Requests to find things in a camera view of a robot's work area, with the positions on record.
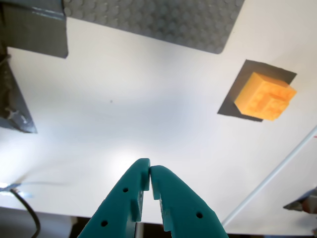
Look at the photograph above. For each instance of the orange lego cube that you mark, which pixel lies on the orange lego cube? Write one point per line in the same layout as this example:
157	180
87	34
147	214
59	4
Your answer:
262	99

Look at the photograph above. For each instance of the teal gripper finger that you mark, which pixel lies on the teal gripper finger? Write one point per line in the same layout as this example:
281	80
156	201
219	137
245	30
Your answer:
119	205
183	210

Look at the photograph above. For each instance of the grey tape patch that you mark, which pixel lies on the grey tape patch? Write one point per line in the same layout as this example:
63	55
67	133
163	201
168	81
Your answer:
265	68

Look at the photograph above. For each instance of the dark grey flat piece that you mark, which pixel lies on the dark grey flat piece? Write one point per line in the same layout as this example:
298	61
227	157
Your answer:
302	200

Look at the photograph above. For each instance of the grey studded lego baseplate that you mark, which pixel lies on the grey studded lego baseplate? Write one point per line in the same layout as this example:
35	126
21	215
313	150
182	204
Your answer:
153	17

